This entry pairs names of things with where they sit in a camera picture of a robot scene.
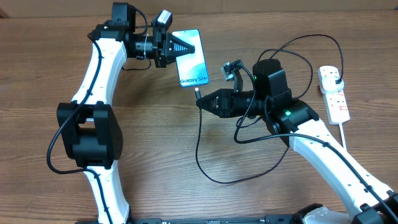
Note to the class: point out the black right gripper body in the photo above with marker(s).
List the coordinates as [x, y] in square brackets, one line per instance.
[235, 106]

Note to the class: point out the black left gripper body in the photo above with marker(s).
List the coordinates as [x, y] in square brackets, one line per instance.
[158, 46]

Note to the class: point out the Samsung Galaxy smartphone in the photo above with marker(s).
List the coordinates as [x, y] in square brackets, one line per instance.
[192, 69]

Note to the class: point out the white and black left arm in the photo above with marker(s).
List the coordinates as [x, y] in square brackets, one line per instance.
[87, 125]

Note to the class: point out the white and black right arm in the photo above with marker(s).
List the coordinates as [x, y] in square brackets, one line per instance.
[366, 199]

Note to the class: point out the white charger plug adapter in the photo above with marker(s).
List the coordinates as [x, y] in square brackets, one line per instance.
[331, 84]

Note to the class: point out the white power strip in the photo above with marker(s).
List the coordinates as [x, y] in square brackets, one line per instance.
[335, 103]

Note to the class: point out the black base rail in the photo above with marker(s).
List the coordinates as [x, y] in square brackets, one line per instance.
[217, 221]

